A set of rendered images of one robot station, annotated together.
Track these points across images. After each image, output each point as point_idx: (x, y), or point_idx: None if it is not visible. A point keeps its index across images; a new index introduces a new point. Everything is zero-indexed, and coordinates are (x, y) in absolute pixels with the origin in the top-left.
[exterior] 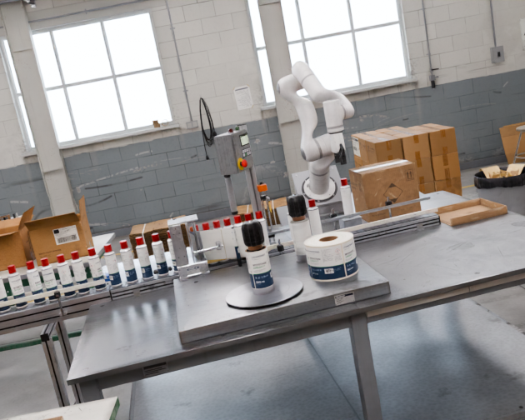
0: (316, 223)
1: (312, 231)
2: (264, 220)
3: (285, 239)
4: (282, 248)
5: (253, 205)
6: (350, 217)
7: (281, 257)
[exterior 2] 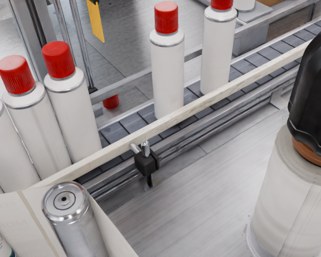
0: (225, 58)
1: (206, 75)
2: (84, 78)
3: (88, 55)
4: (155, 167)
5: (17, 2)
6: (248, 11)
7: (169, 215)
